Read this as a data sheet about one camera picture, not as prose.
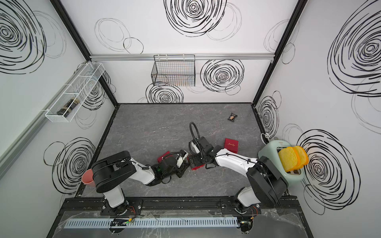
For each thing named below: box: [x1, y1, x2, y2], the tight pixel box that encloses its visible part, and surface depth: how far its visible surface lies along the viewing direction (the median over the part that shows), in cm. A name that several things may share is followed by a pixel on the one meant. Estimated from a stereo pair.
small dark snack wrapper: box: [227, 112, 238, 122], surface depth 113 cm
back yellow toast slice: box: [292, 145, 309, 170], surface depth 70 cm
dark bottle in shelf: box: [56, 97, 80, 118], surface depth 69 cm
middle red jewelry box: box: [186, 154, 206, 171], surface depth 79 cm
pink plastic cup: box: [81, 168, 94, 184], surface depth 77 cm
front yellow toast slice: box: [278, 146, 298, 173], surface depth 72 cm
